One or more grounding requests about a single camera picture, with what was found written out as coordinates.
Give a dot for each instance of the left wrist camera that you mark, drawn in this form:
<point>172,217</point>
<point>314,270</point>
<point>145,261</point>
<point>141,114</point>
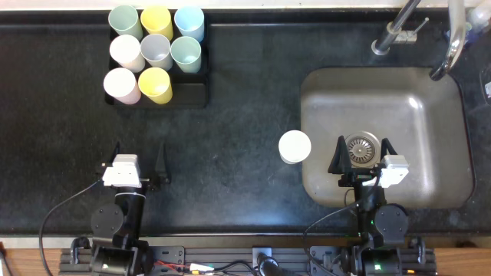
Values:
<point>122,171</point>

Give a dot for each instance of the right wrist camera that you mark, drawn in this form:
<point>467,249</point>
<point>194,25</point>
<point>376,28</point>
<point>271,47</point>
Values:
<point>393,170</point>

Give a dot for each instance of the steel tap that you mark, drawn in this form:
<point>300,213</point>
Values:
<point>458,38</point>

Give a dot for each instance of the grey cup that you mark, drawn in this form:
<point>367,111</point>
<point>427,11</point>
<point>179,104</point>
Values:
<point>155,50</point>

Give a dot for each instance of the mounting rail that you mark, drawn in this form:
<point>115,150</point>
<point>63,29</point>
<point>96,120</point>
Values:
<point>222,255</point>

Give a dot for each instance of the white cup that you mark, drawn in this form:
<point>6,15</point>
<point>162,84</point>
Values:
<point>124,50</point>
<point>294,146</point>

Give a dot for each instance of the steel sink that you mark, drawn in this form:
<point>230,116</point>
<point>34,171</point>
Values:
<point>418,115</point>

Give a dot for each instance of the black tray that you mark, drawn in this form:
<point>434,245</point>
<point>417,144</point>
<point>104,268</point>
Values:
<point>190,92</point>

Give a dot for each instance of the green cup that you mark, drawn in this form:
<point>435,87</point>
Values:
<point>123,19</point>
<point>186,53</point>

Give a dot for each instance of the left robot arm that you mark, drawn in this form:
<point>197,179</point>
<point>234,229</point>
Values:
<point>122,218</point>

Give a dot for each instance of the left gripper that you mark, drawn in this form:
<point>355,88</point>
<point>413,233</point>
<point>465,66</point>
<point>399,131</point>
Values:
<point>153,183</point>

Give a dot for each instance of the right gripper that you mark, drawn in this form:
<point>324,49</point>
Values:
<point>354,179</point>

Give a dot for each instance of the blue cup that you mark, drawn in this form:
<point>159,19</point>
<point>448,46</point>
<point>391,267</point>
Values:
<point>189,21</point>

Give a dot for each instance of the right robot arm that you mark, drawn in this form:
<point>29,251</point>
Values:
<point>390,224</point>

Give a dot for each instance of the pink cup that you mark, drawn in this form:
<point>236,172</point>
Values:
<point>119,84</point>

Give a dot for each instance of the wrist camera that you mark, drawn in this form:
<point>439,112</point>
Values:
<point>393,170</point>
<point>122,171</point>

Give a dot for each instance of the yellow cup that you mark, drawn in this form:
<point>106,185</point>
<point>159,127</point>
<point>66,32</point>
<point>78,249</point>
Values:
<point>155,19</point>
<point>154,84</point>

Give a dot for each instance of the blue soap bottle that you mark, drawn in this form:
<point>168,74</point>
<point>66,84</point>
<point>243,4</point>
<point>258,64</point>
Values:
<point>481,17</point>

